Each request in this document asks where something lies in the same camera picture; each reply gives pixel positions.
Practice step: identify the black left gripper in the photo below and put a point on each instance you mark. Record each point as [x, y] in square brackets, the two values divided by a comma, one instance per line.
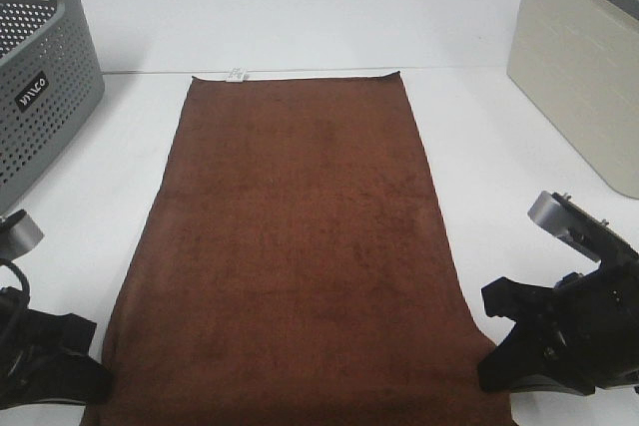
[58, 378]

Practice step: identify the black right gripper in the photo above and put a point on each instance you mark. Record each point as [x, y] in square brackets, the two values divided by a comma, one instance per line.
[591, 343]

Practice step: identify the brown towel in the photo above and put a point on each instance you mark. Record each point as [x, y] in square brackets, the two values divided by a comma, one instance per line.
[295, 270]

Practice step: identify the grey perforated plastic basket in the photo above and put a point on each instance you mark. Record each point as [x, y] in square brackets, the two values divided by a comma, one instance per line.
[51, 82]

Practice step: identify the beige storage bin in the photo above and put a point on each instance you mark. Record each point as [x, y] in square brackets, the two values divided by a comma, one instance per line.
[577, 62]

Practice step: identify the white towel label tag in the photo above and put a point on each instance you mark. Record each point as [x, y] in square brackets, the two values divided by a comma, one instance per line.
[237, 75]

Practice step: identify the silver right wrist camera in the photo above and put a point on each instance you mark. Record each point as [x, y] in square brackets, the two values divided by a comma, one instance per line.
[590, 236]

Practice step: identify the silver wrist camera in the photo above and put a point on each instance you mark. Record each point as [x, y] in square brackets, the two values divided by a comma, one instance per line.
[19, 235]
[590, 236]

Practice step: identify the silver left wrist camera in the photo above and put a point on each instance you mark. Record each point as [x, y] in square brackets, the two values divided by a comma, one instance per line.
[19, 235]

